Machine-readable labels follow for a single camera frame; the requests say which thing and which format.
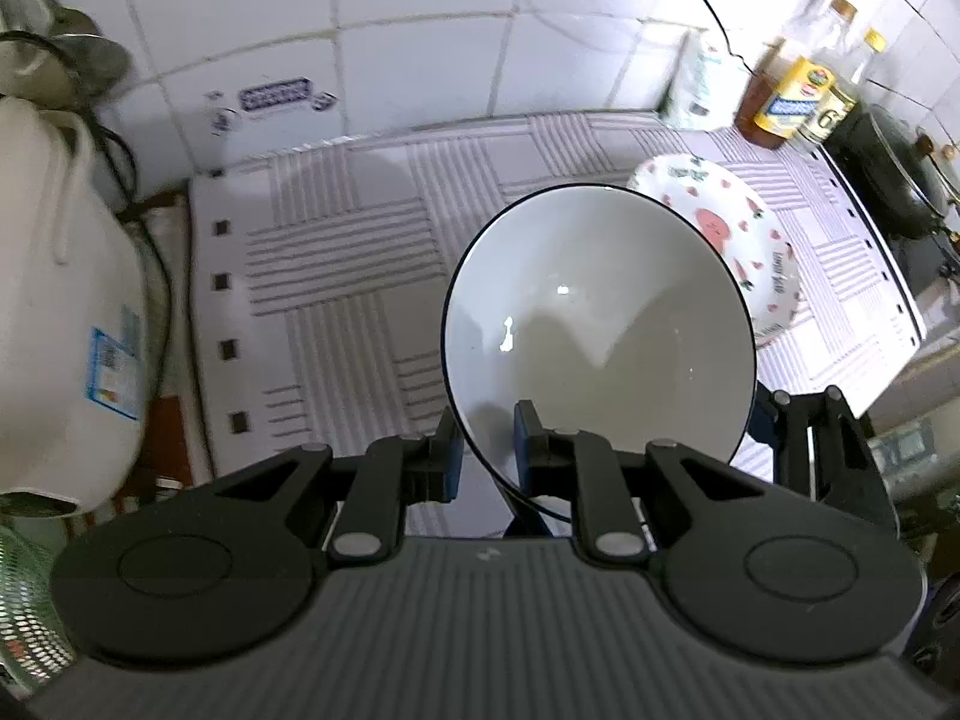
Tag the yellow label oil bottle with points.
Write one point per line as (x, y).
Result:
(795, 97)

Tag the black gas stove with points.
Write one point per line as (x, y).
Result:
(915, 270)

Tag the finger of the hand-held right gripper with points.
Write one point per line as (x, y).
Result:
(787, 420)

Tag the white bowl with dark rim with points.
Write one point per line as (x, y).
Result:
(600, 300)

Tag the steel kitchenware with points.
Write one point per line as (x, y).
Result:
(82, 52)

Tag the clear vinegar bottle yellow cap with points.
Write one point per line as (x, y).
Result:
(836, 112)

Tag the white plastic salt bag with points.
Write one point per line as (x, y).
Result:
(697, 82)

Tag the metal mesh strainer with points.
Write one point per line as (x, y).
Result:
(30, 600)

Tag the white rice cooker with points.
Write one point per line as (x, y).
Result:
(67, 300)

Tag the white carrot-pattern plate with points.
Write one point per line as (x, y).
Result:
(720, 195)

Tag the black wok with glass lid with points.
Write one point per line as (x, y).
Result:
(892, 165)

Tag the white pot with lid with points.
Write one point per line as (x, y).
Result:
(949, 172)

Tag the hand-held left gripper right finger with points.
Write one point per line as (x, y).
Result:
(529, 450)

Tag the striped counter mat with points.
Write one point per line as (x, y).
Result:
(337, 240)

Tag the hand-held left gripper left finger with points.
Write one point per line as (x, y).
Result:
(450, 457)

